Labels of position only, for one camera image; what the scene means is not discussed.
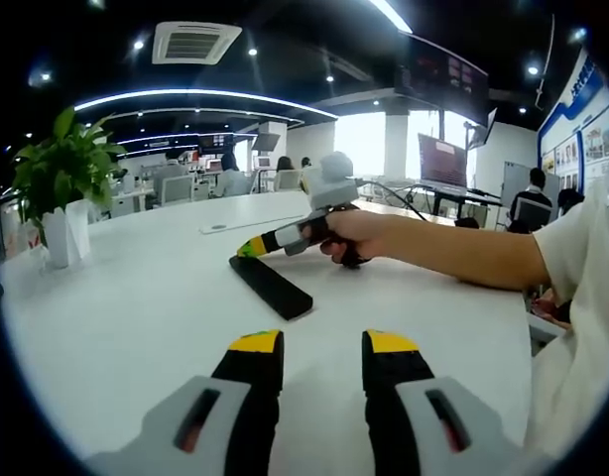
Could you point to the tilted black monitor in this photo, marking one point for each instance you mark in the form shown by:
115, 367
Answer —
266, 141

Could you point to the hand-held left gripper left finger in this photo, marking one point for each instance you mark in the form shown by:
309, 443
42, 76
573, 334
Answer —
250, 367

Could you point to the long ceiling light strip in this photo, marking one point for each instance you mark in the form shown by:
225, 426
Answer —
391, 15

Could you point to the person's right hand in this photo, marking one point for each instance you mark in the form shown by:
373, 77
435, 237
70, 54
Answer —
354, 233

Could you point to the ceiling air conditioner unit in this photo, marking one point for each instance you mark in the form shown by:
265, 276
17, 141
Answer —
195, 43

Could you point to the green plant in white pot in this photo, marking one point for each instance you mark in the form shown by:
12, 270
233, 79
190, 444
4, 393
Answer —
66, 238

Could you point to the small wall-mounted screen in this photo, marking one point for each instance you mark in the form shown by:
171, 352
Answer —
483, 131

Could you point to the black remote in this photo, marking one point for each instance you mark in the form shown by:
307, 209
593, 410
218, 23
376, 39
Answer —
275, 290

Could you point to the dark display on stand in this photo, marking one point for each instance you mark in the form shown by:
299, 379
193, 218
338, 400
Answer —
443, 163

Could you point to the small colourful screen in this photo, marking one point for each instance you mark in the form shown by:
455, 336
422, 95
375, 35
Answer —
218, 140

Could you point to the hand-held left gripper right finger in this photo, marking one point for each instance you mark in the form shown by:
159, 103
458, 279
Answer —
389, 367

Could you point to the red white small carton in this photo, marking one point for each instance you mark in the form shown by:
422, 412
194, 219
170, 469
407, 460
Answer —
24, 245

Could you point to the curved ceiling light strip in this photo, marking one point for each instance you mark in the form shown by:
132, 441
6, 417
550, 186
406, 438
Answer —
195, 91

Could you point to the white table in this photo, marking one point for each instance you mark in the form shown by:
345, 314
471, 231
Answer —
136, 307

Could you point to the dark rounded object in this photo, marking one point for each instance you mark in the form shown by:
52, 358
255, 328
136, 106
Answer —
466, 222

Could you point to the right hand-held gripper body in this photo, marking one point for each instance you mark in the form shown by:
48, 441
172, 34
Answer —
334, 183

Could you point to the white office chair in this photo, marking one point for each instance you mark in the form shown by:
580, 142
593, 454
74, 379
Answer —
287, 181
178, 191

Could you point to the hanging dark ceiling monitor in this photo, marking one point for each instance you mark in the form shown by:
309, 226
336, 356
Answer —
443, 74

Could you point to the white standing whiteboard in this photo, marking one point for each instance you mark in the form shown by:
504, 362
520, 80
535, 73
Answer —
515, 178

